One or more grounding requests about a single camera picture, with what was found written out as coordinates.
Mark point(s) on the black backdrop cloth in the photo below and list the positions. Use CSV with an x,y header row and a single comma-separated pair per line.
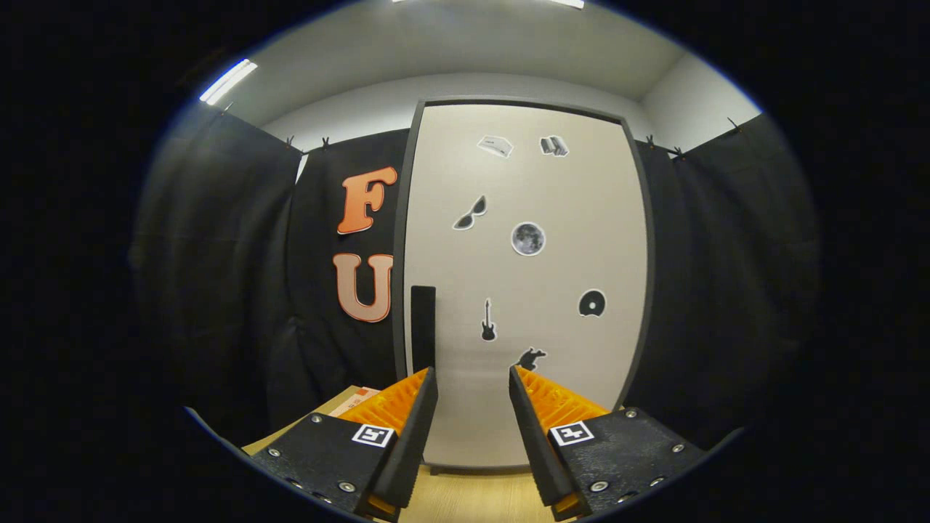
x,y
726,290

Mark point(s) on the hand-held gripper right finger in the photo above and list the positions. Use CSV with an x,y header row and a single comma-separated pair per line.
x,y
534,443

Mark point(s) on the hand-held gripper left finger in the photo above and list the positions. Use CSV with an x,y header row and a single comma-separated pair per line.
x,y
414,443

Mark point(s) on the white shoe cabinet door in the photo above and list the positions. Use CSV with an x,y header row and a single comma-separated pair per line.
x,y
567,218

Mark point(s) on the long ceiling light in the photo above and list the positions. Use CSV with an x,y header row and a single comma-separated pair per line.
x,y
229,81
567,3

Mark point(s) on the dark grey shoe cabinet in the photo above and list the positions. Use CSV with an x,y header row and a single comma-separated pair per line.
x,y
399,305

